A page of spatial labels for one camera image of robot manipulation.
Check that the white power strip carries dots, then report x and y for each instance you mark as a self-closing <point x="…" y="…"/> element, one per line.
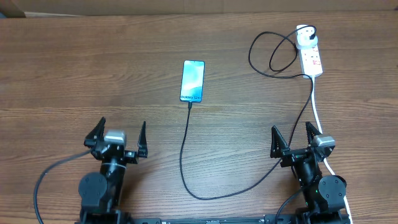
<point x="310" y="61"/>

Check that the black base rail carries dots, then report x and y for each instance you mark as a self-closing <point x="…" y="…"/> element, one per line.
<point x="266" y="219"/>

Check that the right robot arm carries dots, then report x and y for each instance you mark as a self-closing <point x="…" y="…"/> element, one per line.
<point x="324" y="195"/>

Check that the brown cardboard backdrop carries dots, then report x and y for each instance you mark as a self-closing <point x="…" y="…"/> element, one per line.
<point x="19" y="8"/>

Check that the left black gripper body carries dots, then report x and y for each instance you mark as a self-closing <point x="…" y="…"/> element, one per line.
<point x="129" y="156"/>

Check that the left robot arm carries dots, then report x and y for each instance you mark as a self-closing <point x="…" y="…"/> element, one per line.
<point x="100" y="191"/>

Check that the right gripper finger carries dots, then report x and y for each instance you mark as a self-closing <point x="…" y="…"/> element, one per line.
<point x="278" y="144"/>
<point x="312" y="134"/>

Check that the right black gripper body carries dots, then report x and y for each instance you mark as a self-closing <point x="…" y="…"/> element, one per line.
<point x="306" y="168"/>

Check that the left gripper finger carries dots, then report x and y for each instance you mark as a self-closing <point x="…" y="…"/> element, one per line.
<point x="96" y="134"/>
<point x="142" y="142"/>

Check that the white charger plug adapter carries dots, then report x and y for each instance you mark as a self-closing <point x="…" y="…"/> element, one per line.
<point x="306" y="37"/>

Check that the blue Galaxy smartphone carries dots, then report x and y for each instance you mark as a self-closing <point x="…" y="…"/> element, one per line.
<point x="192" y="81"/>

